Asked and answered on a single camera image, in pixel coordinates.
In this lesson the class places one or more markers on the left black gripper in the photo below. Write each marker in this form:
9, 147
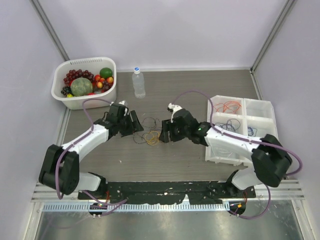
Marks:
134, 126

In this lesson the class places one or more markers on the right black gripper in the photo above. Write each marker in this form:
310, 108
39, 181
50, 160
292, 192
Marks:
167, 126

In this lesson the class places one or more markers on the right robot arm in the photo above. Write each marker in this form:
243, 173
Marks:
270, 160

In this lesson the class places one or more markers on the red grape bunch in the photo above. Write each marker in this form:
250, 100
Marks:
75, 74

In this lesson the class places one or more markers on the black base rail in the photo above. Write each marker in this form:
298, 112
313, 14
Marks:
170, 192

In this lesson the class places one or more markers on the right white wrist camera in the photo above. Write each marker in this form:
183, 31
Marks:
173, 108

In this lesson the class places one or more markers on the clear plastic water bottle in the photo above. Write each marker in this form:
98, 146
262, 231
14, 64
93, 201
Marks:
138, 81

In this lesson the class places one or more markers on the white compartment organizer tray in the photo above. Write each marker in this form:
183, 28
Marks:
245, 116

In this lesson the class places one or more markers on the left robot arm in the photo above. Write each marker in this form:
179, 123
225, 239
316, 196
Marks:
61, 165

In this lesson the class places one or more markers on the green melon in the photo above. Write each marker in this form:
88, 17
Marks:
81, 87

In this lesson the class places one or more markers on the dark grape bunch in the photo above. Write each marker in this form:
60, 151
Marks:
66, 91

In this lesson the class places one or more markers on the red yellow peaches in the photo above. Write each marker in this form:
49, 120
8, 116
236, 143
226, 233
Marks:
102, 84

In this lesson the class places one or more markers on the green lime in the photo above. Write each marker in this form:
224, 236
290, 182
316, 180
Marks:
106, 72

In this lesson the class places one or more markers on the white plastic basket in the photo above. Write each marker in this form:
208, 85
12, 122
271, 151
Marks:
94, 65

